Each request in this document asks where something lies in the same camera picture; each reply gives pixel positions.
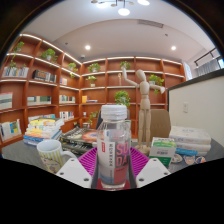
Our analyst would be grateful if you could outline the white wall poster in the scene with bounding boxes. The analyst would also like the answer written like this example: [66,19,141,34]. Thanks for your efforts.
[182,62,193,81]

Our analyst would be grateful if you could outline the white wall switch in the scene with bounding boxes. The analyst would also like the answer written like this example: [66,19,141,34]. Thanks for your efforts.
[182,101,190,114]

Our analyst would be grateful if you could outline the branched ceiling lamp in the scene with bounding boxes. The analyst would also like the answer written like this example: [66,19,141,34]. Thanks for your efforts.
[90,0,151,17]

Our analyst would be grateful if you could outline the black track light rail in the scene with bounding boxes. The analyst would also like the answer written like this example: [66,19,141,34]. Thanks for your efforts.
[194,47,218,67]

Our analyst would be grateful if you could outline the dark office chair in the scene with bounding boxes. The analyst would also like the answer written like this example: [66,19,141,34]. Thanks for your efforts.
[95,109,132,131]

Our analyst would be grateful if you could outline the green white box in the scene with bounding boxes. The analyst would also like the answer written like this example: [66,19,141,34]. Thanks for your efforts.
[148,136,177,168]

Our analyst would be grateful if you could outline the yellow striped printed mug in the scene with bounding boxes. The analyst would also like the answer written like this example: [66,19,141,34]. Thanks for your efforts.
[36,139,78,175]

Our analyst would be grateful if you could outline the stack of white books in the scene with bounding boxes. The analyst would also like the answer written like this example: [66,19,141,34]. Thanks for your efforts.
[168,125,212,158]

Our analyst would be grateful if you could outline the brown chair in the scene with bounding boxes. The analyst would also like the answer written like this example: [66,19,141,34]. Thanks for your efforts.
[149,108,172,138]

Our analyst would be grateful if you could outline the wooden artist mannequin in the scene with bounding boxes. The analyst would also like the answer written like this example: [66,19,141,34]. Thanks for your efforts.
[121,68,167,156]

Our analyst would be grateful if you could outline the ceiling air vent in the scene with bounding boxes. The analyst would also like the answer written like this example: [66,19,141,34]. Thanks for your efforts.
[137,19,164,29]

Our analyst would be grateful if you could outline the small colourful round badge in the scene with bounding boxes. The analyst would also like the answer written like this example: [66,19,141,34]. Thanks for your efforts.
[195,155,207,165]

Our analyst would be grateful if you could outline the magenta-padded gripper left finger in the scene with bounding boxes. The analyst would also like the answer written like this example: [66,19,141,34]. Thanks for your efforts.
[55,147,101,189]

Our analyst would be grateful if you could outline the stack of colourful books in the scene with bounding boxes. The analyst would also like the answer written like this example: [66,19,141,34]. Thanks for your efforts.
[23,114,65,148]

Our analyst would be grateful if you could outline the clear plastic drink bottle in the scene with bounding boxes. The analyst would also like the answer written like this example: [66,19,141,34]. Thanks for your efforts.
[96,104,132,191]

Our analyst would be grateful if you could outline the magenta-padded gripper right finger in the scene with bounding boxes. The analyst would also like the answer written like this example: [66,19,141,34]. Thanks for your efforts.
[129,146,172,189]

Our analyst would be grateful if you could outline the orange wooden shelf unit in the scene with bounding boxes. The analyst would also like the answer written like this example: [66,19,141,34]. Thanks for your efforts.
[0,32,187,148]

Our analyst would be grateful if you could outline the grey curtain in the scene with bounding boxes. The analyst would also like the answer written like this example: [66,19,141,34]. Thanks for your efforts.
[196,59,221,77]

